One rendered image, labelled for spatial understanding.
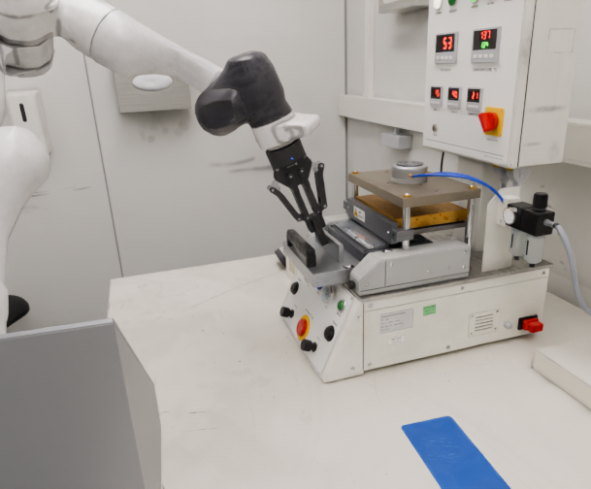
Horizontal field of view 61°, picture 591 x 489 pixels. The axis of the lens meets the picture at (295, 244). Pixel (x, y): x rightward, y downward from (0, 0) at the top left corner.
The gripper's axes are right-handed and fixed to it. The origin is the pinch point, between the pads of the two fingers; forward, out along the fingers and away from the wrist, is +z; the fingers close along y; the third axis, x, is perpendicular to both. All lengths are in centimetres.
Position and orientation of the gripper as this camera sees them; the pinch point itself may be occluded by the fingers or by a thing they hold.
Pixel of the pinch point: (317, 229)
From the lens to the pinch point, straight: 108.3
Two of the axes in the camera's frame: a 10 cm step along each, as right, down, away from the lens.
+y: -8.8, 4.5, -1.2
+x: 2.8, 3.1, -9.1
